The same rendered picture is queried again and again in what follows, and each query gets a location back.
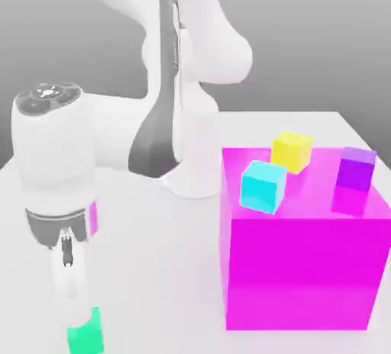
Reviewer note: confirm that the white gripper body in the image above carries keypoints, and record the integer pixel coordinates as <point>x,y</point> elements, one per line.
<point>76,277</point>

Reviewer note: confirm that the small cyan cube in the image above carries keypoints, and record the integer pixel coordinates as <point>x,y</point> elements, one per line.
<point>259,187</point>

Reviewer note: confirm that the small yellow cube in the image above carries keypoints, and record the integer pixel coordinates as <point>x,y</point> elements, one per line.
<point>290,151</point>

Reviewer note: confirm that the large magenta box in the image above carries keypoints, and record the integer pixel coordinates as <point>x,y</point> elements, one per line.
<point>302,268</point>

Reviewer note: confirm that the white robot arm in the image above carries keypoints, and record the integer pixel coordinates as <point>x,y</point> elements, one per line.
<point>55,152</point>

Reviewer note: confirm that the small purple cube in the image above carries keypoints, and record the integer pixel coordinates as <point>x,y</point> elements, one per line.
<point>354,175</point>

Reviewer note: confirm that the small green cube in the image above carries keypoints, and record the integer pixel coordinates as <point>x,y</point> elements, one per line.
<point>85,340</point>

